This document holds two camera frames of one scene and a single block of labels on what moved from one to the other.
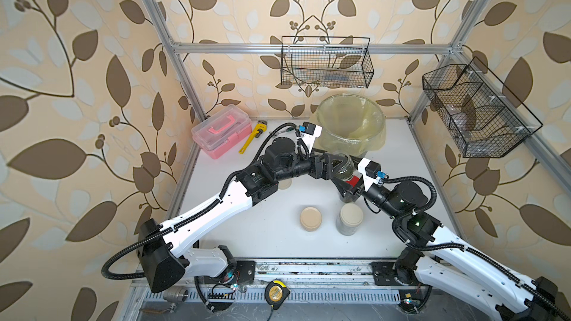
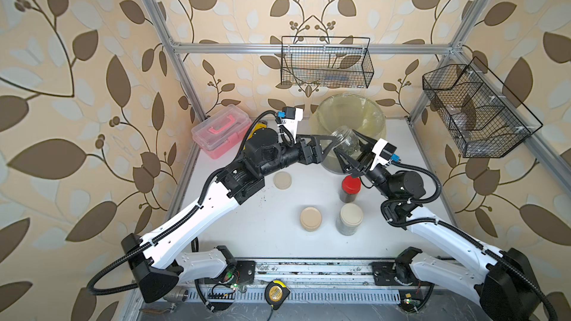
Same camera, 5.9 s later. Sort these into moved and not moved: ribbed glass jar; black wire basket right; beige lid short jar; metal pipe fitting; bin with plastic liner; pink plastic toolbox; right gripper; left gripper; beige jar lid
Moved: right gripper; left gripper; ribbed glass jar
Not moved: bin with plastic liner; metal pipe fitting; black wire basket right; pink plastic toolbox; beige jar lid; beige lid short jar
